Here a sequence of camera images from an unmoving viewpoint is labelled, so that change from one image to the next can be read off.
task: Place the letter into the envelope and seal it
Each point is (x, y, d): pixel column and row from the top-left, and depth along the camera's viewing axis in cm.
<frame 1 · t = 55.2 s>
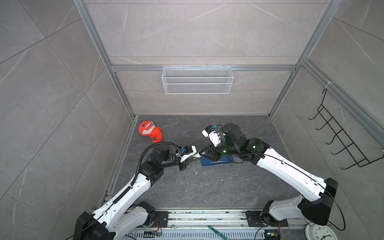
left hand: (196, 150, 71), fingers closed
right hand: (202, 150, 69), fingers closed
blue envelope: (206, 162, 94), point 2 cm above the table
red plush toy: (147, 127, 103), point 9 cm above the table

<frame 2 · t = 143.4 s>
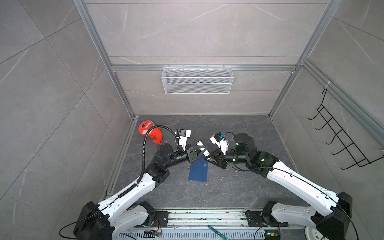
left hand: (206, 146, 65), fingers open
right hand: (206, 155, 68), fingers closed
blue envelope: (199, 170, 92), on the table
the other named things where they were.

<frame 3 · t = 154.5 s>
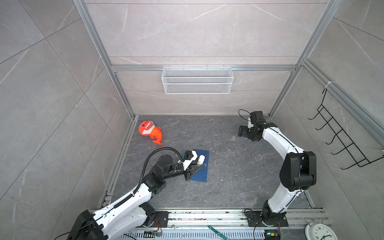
left hand: (202, 160, 70), fingers closed
right hand: (244, 132, 94), fingers open
the named things where they were.

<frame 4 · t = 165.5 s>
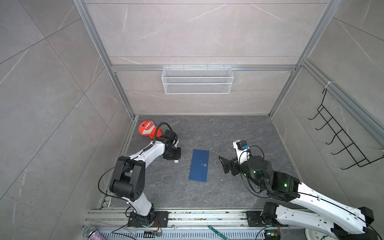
left hand: (178, 153, 91), fingers closed
right hand: (227, 152, 67), fingers open
the named things where they were.

